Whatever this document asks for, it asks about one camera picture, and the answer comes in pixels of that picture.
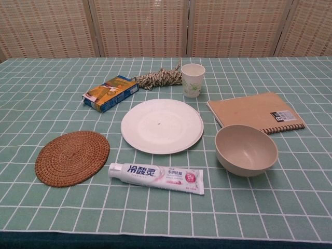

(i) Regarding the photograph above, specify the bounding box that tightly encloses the floral print paper cup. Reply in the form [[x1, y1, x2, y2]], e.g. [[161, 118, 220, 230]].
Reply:
[[181, 63, 206, 99]]

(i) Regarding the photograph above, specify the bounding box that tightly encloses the beige plastic bowl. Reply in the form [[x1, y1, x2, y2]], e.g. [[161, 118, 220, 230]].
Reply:
[[214, 124, 279, 177]]

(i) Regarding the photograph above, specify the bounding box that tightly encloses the white paper plate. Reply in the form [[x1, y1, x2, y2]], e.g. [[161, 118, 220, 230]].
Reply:
[[120, 99, 204, 155]]

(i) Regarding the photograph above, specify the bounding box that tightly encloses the brown spiral notebook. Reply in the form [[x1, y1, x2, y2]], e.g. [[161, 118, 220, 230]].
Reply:
[[206, 92, 306, 135]]

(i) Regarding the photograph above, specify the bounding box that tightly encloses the white toothpaste tube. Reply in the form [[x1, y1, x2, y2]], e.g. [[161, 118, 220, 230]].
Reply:
[[108, 162, 205, 196]]

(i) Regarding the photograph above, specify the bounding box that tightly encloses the blue yellow cardboard box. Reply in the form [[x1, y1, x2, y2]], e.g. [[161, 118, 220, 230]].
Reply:
[[81, 75, 140, 114]]

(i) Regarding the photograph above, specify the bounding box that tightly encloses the woven rattan coaster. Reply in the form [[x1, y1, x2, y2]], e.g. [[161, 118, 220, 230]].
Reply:
[[34, 131, 110, 188]]

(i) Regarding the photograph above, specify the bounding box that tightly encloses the bamboo folding screen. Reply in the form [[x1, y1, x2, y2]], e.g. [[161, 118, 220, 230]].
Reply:
[[0, 0, 332, 63]]

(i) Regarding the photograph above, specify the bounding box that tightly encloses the green checked tablecloth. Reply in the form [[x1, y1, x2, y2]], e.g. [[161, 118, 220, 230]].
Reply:
[[0, 56, 332, 249]]

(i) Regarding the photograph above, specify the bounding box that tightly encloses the braided rope bundle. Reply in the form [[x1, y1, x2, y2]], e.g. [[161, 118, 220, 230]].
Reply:
[[133, 57, 184, 91]]

